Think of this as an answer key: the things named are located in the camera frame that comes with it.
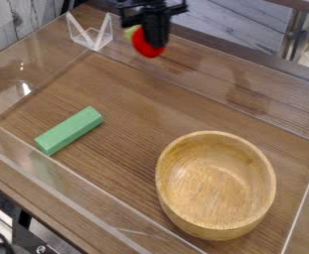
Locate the black table leg bracket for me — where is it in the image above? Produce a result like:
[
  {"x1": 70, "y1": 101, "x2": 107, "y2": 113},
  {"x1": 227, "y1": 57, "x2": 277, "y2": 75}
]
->
[{"x1": 12, "y1": 210, "x2": 58, "y2": 254}]

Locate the green rectangular block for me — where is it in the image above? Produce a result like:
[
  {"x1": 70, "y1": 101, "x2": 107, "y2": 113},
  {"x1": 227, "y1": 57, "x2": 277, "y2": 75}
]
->
[{"x1": 34, "y1": 106, "x2": 103, "y2": 156}]

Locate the wooden table in background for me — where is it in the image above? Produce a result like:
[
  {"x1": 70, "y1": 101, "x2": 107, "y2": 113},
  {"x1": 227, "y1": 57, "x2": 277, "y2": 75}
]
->
[{"x1": 266, "y1": 0, "x2": 309, "y2": 62}]

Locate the red plush strawberry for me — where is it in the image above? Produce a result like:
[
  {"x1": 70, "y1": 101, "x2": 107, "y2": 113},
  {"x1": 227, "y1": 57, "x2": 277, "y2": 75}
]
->
[{"x1": 123, "y1": 25, "x2": 165, "y2": 59}]

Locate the clear acrylic corner bracket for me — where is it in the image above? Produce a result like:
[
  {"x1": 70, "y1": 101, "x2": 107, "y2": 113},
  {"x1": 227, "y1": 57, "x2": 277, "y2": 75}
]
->
[{"x1": 65, "y1": 13, "x2": 112, "y2": 52}]

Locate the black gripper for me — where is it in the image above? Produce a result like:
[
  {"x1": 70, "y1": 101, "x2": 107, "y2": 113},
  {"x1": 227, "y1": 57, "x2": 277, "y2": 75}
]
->
[{"x1": 116, "y1": 0, "x2": 188, "y2": 48}]

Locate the wooden bowl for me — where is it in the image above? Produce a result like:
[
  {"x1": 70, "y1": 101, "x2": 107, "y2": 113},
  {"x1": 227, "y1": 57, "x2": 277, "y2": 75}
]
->
[{"x1": 155, "y1": 131, "x2": 275, "y2": 241}]

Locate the clear acrylic tray wall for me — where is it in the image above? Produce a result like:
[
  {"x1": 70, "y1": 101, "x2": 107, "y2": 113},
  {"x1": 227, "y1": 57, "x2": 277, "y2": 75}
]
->
[{"x1": 0, "y1": 126, "x2": 206, "y2": 254}]

